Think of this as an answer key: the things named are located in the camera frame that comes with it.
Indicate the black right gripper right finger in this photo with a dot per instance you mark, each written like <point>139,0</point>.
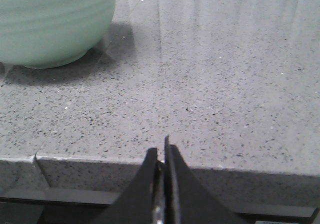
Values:
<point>187,201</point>

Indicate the white curtain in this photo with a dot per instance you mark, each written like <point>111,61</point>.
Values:
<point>296,13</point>

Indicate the green ribbed bowl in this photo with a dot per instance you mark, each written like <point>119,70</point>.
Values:
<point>42,34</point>

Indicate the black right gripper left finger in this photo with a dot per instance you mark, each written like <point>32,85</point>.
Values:
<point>135,204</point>

